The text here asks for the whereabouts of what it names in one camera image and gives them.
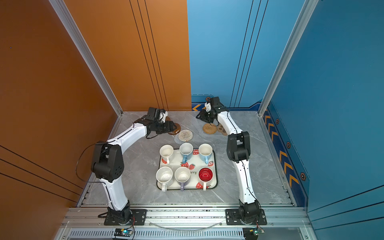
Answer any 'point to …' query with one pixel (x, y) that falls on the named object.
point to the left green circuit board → (123, 232)
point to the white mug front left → (164, 174)
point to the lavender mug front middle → (182, 174)
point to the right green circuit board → (252, 233)
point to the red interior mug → (205, 175)
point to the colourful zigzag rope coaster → (185, 135)
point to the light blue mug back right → (205, 151)
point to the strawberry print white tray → (194, 165)
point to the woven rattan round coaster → (209, 129)
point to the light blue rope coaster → (177, 140)
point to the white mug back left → (166, 151)
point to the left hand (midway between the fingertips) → (173, 126)
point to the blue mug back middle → (186, 152)
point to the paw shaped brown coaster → (221, 129)
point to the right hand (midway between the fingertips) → (198, 117)
